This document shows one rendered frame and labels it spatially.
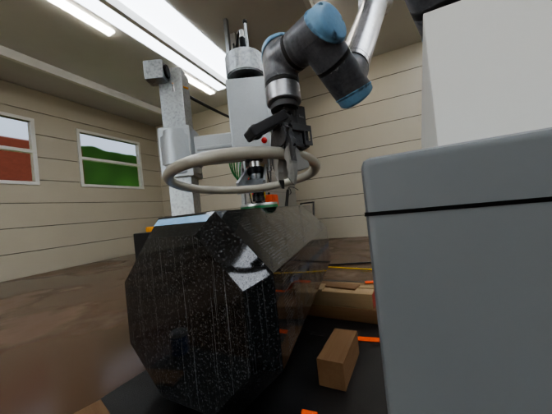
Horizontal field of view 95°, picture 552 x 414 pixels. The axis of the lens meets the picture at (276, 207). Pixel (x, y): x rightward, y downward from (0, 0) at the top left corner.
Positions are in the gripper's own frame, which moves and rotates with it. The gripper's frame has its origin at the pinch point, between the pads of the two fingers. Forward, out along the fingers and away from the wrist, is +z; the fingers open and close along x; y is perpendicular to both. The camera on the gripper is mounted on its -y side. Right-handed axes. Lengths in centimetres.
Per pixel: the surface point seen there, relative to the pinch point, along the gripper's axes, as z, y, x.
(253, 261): 21.7, 3.9, 31.9
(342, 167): -122, 410, 376
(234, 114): -53, 18, 71
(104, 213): -81, -83, 747
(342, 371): 73, 42, 36
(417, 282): 18.4, -9.7, -36.4
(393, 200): 10.0, -10.8, -36.0
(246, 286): 29.2, -0.5, 29.8
